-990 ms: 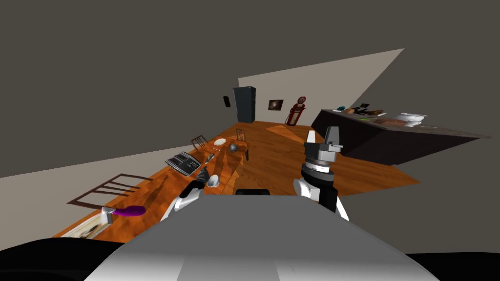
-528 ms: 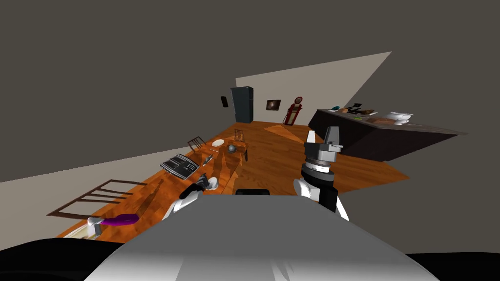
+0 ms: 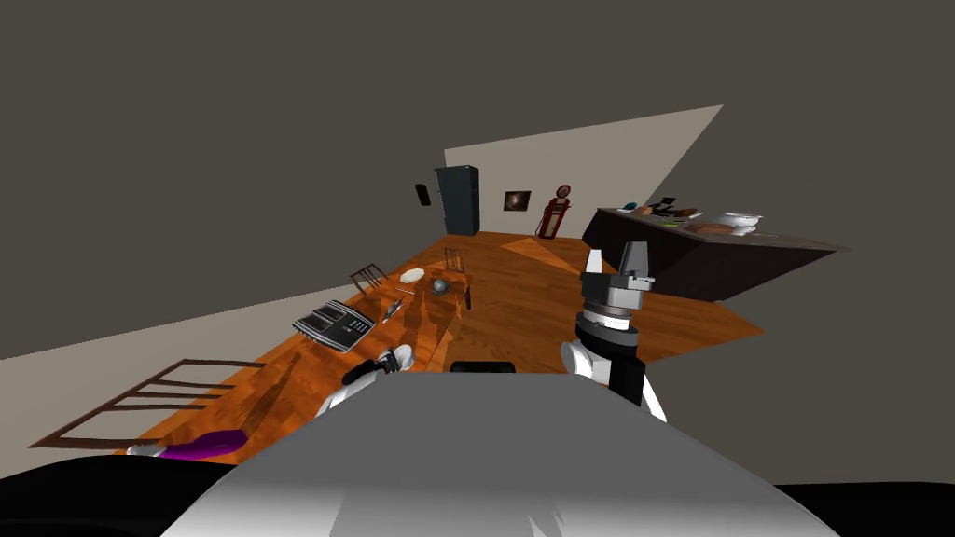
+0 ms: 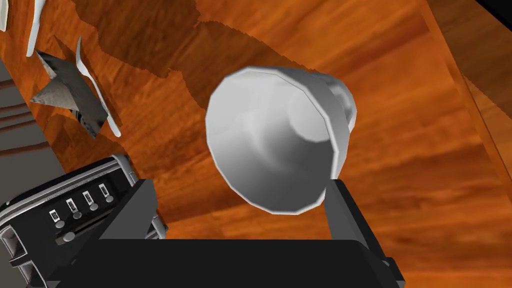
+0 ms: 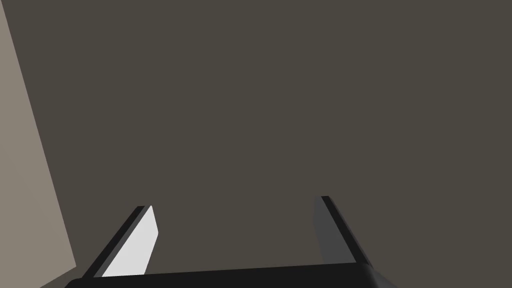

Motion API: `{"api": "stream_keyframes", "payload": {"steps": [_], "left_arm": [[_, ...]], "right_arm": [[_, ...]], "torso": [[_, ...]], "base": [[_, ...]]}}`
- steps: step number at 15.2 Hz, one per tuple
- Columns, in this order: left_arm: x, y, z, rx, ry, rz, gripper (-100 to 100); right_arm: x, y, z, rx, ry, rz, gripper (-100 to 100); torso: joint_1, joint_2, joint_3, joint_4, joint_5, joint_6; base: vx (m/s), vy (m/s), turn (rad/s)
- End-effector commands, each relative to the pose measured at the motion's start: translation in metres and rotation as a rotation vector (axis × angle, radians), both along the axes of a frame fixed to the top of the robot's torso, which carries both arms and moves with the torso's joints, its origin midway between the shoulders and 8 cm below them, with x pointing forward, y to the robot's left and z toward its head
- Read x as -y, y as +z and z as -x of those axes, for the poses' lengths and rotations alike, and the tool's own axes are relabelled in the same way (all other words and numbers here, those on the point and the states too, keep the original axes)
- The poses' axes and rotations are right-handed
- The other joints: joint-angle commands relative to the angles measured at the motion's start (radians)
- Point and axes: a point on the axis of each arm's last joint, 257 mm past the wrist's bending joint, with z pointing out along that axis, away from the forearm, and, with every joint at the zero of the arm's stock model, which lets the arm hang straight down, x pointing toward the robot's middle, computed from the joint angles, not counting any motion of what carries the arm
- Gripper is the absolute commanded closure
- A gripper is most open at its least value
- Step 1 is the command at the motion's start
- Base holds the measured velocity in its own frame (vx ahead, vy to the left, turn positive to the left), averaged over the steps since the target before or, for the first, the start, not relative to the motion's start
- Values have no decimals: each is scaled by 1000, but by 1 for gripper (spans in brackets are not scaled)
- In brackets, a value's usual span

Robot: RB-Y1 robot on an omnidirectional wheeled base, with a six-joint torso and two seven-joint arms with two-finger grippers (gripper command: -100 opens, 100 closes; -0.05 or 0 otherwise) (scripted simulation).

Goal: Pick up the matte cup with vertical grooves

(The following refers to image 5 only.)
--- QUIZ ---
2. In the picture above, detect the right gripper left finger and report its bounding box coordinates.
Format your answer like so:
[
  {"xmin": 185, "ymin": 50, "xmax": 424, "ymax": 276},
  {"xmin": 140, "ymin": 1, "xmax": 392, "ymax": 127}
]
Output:
[{"xmin": 82, "ymin": 205, "xmax": 159, "ymax": 279}]

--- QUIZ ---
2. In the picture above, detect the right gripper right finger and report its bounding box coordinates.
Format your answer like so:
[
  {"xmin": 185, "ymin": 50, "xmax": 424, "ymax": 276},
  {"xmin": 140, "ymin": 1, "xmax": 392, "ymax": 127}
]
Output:
[{"xmin": 312, "ymin": 195, "xmax": 374, "ymax": 268}]

